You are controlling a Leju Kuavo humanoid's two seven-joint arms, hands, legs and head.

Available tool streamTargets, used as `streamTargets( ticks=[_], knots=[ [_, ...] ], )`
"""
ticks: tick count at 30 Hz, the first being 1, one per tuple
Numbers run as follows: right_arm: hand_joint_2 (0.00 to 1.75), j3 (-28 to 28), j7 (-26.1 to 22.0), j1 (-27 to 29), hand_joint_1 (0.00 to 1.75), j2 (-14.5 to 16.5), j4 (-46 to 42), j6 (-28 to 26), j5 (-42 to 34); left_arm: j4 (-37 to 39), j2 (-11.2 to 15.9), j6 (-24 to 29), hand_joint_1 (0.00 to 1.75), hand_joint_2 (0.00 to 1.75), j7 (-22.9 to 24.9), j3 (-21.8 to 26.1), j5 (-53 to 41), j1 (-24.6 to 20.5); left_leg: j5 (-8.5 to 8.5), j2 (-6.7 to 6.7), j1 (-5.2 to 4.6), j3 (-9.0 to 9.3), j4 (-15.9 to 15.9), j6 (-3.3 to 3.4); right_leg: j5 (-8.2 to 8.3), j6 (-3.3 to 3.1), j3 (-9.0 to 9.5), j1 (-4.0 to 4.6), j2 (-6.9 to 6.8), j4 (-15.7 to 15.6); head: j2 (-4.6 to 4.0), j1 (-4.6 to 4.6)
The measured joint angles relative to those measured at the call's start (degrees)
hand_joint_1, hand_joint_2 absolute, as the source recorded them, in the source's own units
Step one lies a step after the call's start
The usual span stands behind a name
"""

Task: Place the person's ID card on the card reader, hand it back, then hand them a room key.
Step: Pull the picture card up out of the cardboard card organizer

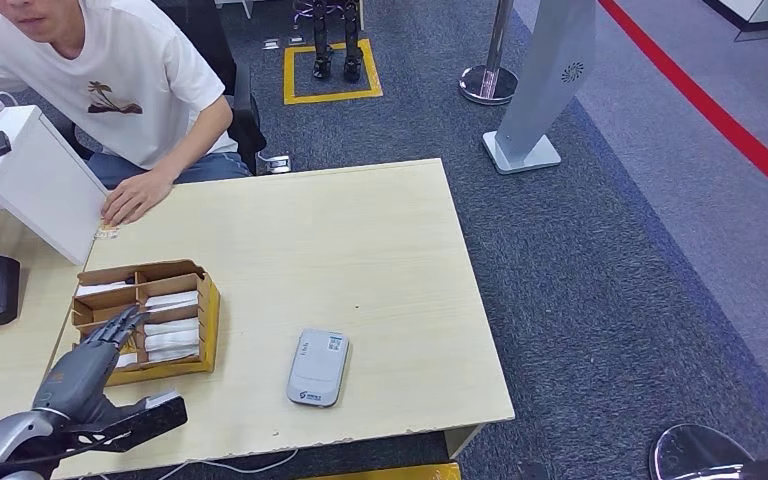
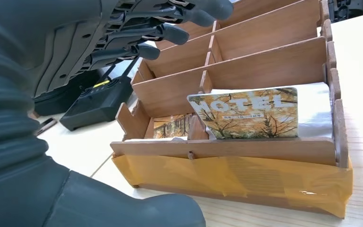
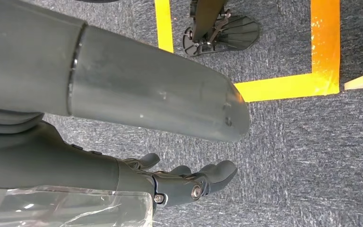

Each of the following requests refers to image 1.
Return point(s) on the small black humanoid robot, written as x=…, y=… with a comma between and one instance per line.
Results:
x=322, y=38

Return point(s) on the person's left hand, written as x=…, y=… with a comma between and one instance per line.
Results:
x=135, y=199

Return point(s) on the pale table leg panel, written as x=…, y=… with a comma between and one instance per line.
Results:
x=460, y=440

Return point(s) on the red barrier belt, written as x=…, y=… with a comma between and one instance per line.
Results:
x=702, y=95

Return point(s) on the chrome stanchion post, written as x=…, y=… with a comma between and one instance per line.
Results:
x=488, y=85

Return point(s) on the cardboard card organizer box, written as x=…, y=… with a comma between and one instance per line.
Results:
x=208, y=324

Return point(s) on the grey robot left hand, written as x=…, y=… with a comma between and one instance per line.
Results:
x=76, y=384

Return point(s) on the silver floor socket plate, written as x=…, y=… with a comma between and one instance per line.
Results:
x=270, y=44
x=279, y=164
x=296, y=41

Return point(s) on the yellow floor tape strip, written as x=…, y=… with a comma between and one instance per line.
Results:
x=390, y=474

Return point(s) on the black office chair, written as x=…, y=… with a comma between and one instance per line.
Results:
x=218, y=46

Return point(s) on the chrome stanchion base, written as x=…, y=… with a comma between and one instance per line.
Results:
x=695, y=454

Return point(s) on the grey card reader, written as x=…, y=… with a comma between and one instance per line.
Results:
x=318, y=368

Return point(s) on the person's left forearm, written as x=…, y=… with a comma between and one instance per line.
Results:
x=195, y=142

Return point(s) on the white key card stack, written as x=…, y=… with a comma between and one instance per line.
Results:
x=96, y=289
x=172, y=326
x=172, y=300
x=172, y=346
x=127, y=360

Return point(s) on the white box stand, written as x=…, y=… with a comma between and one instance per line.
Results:
x=39, y=185

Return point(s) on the grey kiosk stand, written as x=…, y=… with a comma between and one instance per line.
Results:
x=543, y=78

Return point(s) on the person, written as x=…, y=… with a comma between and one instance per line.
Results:
x=112, y=66

